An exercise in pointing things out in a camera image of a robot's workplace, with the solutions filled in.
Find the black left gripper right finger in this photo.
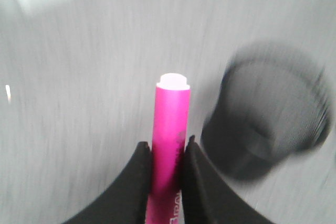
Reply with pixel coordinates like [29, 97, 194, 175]
[181, 135, 272, 223]

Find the black mesh pen cup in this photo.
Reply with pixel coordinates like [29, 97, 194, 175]
[201, 41, 333, 180]

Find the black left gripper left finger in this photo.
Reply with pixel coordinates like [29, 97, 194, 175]
[65, 142, 152, 223]

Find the pink marker pen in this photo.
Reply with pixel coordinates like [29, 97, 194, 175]
[145, 73, 191, 223]

